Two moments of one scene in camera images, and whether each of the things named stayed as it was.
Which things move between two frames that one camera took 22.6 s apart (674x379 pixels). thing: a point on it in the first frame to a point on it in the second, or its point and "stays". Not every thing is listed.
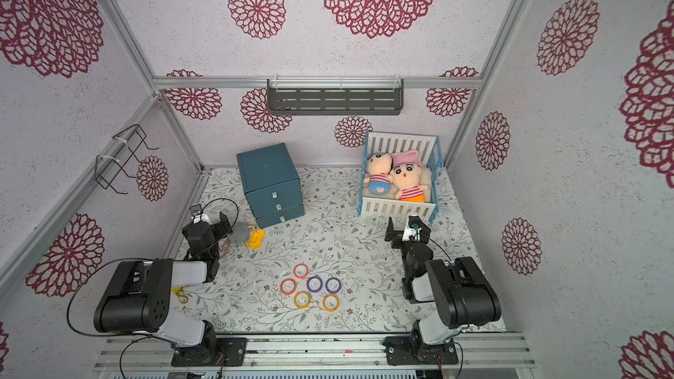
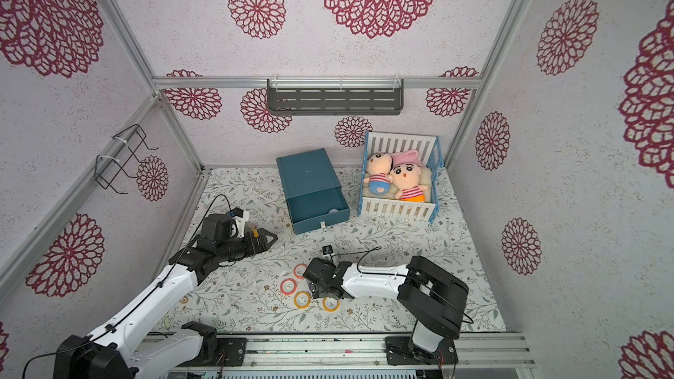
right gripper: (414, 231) to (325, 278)
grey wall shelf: (332, 96) stays
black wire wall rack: (108, 167) stays
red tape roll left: (288, 286) stays
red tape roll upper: (301, 271) stays
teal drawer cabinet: (271, 184) to (312, 189)
